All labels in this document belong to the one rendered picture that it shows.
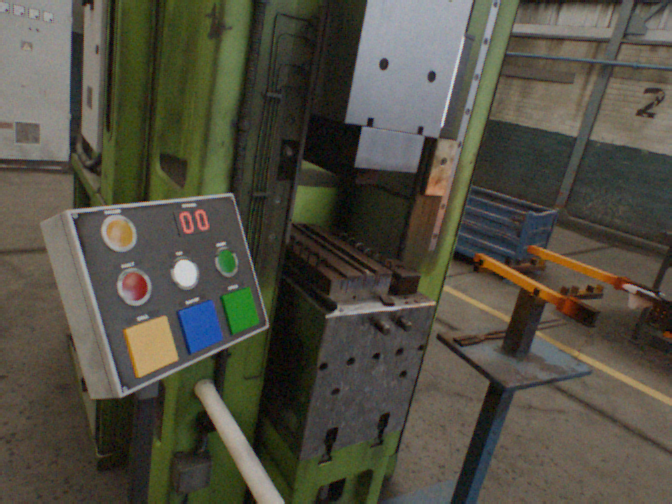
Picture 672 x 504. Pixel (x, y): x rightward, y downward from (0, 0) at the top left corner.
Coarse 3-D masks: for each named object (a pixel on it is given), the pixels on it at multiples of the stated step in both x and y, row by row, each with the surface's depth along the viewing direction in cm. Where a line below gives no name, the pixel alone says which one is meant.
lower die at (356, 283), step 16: (304, 240) 147; (320, 240) 147; (336, 240) 153; (288, 256) 142; (304, 256) 137; (320, 256) 136; (336, 256) 139; (304, 272) 135; (320, 272) 128; (336, 272) 130; (352, 272) 129; (384, 272) 133; (320, 288) 128; (336, 288) 126; (352, 288) 129; (368, 288) 132; (384, 288) 135
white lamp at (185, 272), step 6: (180, 264) 83; (186, 264) 84; (192, 264) 85; (180, 270) 83; (186, 270) 84; (192, 270) 85; (180, 276) 83; (186, 276) 84; (192, 276) 85; (180, 282) 83; (186, 282) 83; (192, 282) 85
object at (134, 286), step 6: (126, 276) 75; (132, 276) 75; (138, 276) 76; (126, 282) 74; (132, 282) 75; (138, 282) 76; (144, 282) 77; (126, 288) 74; (132, 288) 75; (138, 288) 76; (144, 288) 77; (126, 294) 74; (132, 294) 75; (138, 294) 76; (144, 294) 76; (132, 300) 75; (138, 300) 75
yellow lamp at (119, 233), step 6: (114, 222) 75; (120, 222) 75; (126, 222) 76; (108, 228) 74; (114, 228) 74; (120, 228) 75; (126, 228) 76; (108, 234) 73; (114, 234) 74; (120, 234) 75; (126, 234) 76; (132, 234) 77; (114, 240) 74; (120, 240) 75; (126, 240) 76; (120, 246) 75; (126, 246) 76
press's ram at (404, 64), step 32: (352, 0) 106; (384, 0) 104; (416, 0) 108; (448, 0) 113; (352, 32) 106; (384, 32) 106; (416, 32) 111; (448, 32) 116; (320, 64) 117; (352, 64) 106; (384, 64) 110; (416, 64) 114; (448, 64) 119; (320, 96) 117; (352, 96) 108; (384, 96) 112; (416, 96) 117; (448, 96) 123; (384, 128) 116; (416, 128) 121
